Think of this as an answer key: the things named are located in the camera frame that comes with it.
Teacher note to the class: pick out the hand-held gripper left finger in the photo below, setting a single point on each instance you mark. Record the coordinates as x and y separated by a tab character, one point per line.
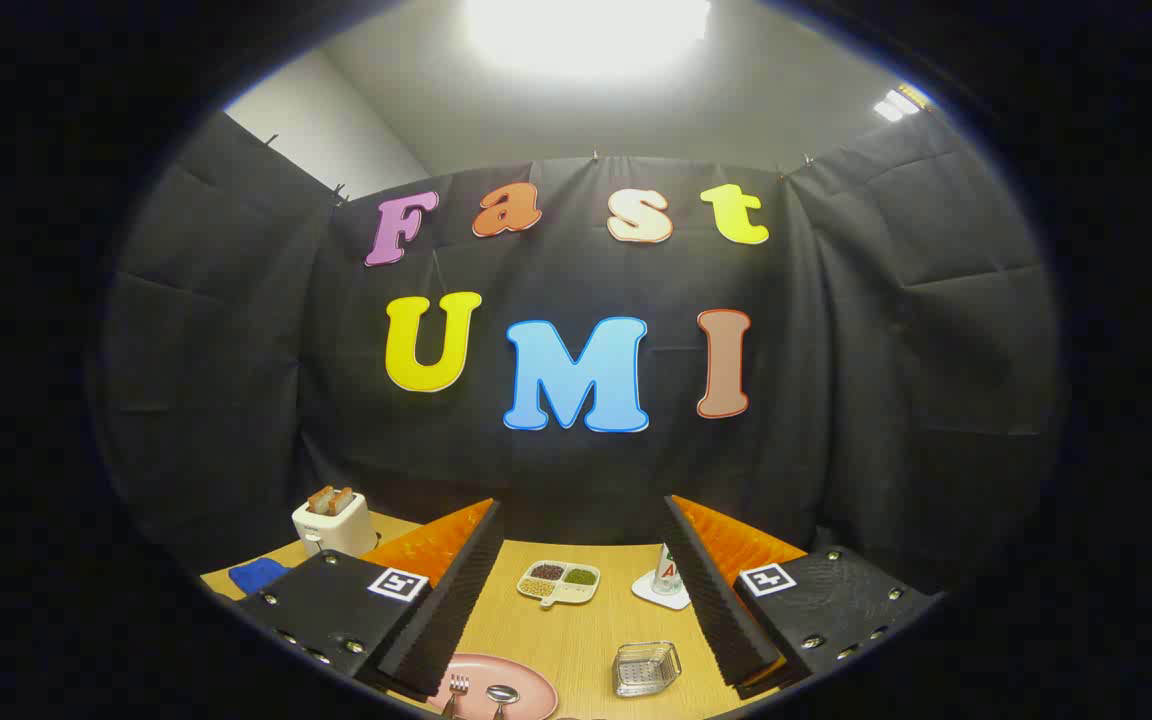
446	620

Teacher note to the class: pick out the pink plate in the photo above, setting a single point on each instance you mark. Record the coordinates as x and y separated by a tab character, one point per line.
536	690

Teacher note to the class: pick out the white divided dish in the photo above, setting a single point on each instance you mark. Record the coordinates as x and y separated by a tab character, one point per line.
573	596

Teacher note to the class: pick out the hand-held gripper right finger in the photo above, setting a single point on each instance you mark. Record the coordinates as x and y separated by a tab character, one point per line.
721	620

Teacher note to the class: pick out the pile of dark beans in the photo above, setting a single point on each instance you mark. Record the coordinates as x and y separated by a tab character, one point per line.
547	572

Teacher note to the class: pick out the blue cloth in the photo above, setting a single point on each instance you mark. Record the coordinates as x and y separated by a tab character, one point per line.
258	575

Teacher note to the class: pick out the white square coaster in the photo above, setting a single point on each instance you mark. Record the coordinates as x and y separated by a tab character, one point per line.
661	600

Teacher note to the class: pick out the small ceiling light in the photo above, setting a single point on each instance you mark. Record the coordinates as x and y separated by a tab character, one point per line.
898	102

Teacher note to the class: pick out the pile of green beans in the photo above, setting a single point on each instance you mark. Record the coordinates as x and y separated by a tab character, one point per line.
581	576

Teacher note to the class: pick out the white bottle green label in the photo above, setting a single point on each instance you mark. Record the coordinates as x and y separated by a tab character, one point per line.
668	575

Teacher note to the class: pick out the pile of yellow soybeans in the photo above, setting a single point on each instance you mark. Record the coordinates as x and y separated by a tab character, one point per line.
536	588

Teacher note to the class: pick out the brown toast slice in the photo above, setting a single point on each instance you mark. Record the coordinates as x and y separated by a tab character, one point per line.
342	499
319	499

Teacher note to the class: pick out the large ceiling light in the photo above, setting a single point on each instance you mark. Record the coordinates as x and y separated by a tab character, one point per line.
586	30

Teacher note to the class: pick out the white toaster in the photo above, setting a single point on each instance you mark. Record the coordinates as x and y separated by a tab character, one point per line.
336	530

